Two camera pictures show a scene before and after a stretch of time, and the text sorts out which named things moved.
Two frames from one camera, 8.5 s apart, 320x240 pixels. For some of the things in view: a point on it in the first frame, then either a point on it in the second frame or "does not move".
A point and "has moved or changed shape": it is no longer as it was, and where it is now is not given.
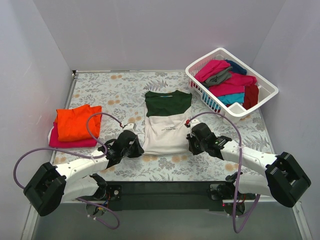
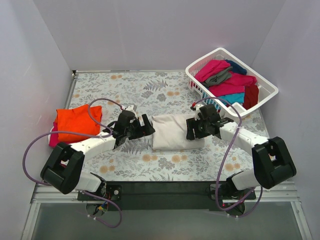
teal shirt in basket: [232, 98] does not move
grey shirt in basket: [219, 77] does not move
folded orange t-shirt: [71, 123] does not move
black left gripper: [135, 149] -> [139, 128]
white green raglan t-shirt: [165, 116] has moved or changed shape
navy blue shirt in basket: [237, 68] does not move
